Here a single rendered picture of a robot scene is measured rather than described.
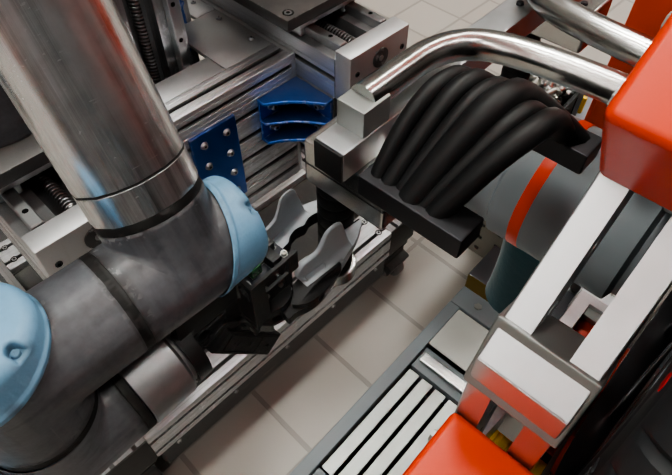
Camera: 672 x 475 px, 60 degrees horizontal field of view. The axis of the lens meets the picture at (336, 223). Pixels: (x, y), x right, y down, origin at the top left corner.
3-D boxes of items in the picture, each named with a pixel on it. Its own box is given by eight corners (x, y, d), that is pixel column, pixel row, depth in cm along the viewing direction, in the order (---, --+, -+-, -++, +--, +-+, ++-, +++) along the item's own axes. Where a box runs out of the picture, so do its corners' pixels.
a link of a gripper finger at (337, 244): (383, 207, 52) (301, 260, 48) (379, 247, 57) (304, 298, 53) (360, 187, 54) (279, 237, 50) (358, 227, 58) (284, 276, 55)
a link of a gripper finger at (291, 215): (331, 168, 55) (272, 232, 50) (331, 209, 60) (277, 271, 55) (304, 156, 56) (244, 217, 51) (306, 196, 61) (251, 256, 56)
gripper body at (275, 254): (306, 247, 47) (189, 348, 41) (309, 303, 54) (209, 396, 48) (242, 200, 50) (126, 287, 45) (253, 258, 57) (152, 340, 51)
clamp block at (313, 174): (381, 233, 48) (385, 190, 44) (303, 180, 52) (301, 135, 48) (418, 200, 51) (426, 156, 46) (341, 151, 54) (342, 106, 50)
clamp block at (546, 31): (578, 56, 64) (595, 12, 60) (507, 25, 68) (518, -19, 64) (599, 36, 67) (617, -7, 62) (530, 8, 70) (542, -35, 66)
